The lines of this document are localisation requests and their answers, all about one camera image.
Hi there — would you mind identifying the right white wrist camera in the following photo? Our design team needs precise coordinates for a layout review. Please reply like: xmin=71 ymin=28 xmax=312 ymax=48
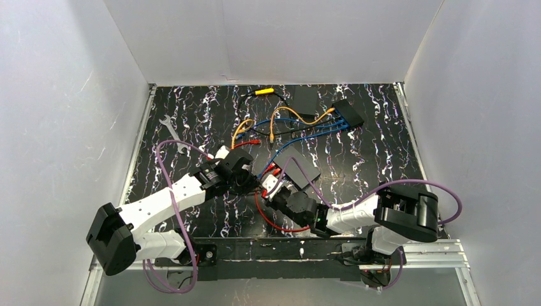
xmin=261 ymin=174 xmax=293 ymax=200

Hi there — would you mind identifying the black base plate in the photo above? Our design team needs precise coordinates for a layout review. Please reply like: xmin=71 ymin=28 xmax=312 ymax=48
xmin=154 ymin=237 xmax=403 ymax=282

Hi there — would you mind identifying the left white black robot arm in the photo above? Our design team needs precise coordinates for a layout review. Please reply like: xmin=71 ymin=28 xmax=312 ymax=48
xmin=85 ymin=147 xmax=258 ymax=276

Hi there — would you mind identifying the silver open-end wrench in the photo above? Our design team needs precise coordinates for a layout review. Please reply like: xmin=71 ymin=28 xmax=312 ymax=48
xmin=159 ymin=115 xmax=188 ymax=155

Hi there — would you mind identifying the purple cable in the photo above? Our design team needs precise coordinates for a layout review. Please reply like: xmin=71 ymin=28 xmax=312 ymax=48
xmin=270 ymin=156 xmax=464 ymax=292
xmin=142 ymin=140 xmax=216 ymax=295

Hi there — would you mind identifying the aluminium front rail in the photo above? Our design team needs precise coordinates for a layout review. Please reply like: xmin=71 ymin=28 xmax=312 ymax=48
xmin=82 ymin=237 xmax=480 ymax=305

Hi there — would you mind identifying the yellow handle screwdriver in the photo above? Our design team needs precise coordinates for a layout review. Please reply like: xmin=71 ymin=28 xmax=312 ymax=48
xmin=246 ymin=87 xmax=274 ymax=96

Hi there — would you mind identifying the black pad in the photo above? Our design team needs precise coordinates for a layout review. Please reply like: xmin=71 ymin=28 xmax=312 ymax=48
xmin=274 ymin=147 xmax=321 ymax=189

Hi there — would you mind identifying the black box at back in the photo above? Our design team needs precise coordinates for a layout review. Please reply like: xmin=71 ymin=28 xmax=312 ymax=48
xmin=292 ymin=85 xmax=318 ymax=118

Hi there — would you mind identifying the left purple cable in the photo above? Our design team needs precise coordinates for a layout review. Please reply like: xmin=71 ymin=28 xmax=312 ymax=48
xmin=142 ymin=140 xmax=216 ymax=295

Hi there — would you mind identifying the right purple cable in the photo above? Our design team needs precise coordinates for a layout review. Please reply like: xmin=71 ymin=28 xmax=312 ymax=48
xmin=270 ymin=156 xmax=464 ymax=292

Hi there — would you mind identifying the black ethernet cable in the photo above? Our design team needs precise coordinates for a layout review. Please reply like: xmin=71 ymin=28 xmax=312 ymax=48
xmin=235 ymin=92 xmax=339 ymax=138

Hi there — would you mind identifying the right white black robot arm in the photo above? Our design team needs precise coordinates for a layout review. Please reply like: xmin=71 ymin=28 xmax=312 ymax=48
xmin=262 ymin=177 xmax=438 ymax=256

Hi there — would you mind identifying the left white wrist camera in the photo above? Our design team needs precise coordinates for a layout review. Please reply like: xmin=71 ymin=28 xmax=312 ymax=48
xmin=214 ymin=145 xmax=230 ymax=160

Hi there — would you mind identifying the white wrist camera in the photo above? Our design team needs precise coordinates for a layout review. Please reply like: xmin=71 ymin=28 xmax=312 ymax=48
xmin=214 ymin=145 xmax=230 ymax=160
xmin=261 ymin=174 xmax=293 ymax=200

